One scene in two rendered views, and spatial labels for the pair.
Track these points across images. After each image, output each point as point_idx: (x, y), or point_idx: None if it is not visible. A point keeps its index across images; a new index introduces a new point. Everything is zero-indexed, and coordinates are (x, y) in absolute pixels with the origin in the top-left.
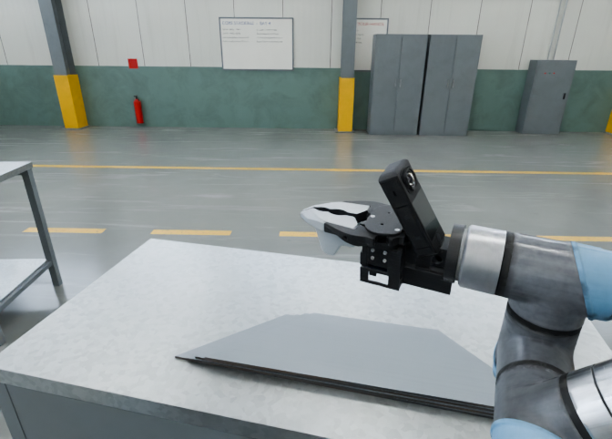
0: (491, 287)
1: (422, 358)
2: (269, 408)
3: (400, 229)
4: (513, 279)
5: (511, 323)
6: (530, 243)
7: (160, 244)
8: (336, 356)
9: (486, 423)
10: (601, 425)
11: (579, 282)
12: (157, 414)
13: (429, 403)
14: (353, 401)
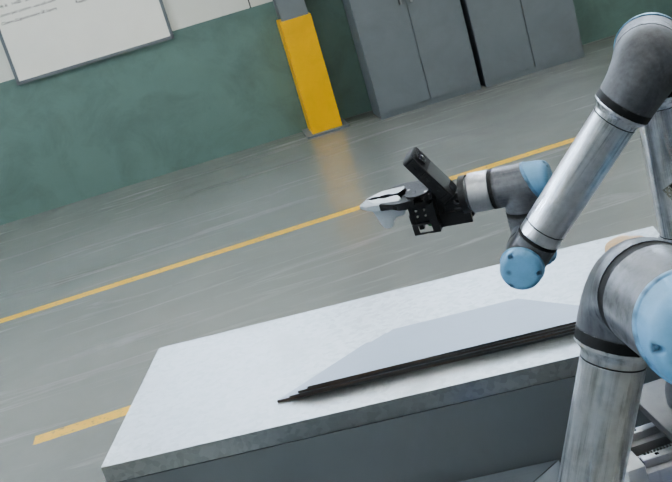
0: (487, 203)
1: (504, 319)
2: (383, 394)
3: (427, 190)
4: (495, 193)
5: (509, 222)
6: (498, 170)
7: (177, 348)
8: (427, 345)
9: (564, 338)
10: (530, 232)
11: (524, 181)
12: (286, 439)
13: (516, 343)
14: (453, 366)
